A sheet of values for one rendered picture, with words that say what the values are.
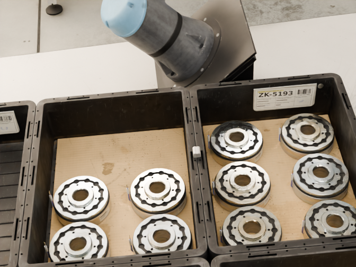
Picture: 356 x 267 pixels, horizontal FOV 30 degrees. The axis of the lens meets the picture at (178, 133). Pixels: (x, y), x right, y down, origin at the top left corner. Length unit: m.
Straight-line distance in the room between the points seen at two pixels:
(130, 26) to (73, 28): 1.69
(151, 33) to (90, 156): 0.30
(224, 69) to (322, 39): 0.46
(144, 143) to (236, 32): 0.32
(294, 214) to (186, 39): 0.47
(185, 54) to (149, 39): 0.09
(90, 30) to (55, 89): 1.38
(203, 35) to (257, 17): 1.59
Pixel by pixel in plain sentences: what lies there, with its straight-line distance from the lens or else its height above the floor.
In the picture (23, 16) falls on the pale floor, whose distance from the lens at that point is 3.24.
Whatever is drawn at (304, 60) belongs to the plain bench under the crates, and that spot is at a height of 0.70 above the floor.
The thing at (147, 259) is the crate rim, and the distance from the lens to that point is 1.05.
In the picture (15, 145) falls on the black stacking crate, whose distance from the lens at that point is 1.41.
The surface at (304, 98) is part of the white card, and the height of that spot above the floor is 0.88.
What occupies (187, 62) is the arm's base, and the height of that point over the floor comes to 0.86.
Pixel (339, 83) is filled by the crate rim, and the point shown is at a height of 0.93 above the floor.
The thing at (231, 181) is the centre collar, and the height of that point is 0.87.
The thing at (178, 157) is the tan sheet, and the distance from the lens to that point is 1.32.
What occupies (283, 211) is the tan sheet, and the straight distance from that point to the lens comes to 1.23.
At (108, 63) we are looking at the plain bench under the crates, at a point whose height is 0.70.
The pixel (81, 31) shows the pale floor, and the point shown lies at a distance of 3.07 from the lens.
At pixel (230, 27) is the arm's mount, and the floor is 0.91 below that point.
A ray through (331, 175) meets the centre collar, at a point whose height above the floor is 0.87.
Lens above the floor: 1.80
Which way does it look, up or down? 46 degrees down
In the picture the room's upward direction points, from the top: 5 degrees counter-clockwise
